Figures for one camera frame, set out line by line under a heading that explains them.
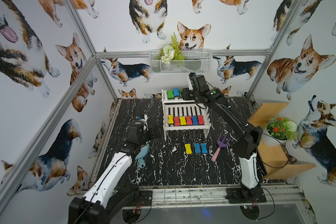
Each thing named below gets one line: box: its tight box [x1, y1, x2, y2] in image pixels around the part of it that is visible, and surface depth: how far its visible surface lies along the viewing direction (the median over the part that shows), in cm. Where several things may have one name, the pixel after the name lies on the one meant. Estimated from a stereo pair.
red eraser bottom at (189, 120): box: [185, 115, 193, 126], surface depth 91 cm
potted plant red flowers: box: [261, 114, 300, 147], surface depth 78 cm
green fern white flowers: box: [156, 31, 185, 65], surface depth 82 cm
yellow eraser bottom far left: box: [168, 114, 175, 125], surface depth 92 cm
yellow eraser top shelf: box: [184, 143, 193, 155], surface depth 92 cm
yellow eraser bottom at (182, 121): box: [178, 116, 187, 126], surface depth 90 cm
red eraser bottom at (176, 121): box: [173, 116, 181, 127], surface depth 90 cm
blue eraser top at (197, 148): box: [194, 142, 202, 154], surface depth 94 cm
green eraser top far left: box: [166, 89, 175, 99], surface depth 87 cm
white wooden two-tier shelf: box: [161, 88, 211, 141], surface depth 90 cm
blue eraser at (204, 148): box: [200, 142, 208, 154], surface depth 92 cm
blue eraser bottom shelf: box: [191, 115, 199, 126], surface depth 91 cm
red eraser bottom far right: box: [197, 115, 205, 126], surface depth 92 cm
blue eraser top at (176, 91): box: [172, 87, 181, 97], surface depth 87 cm
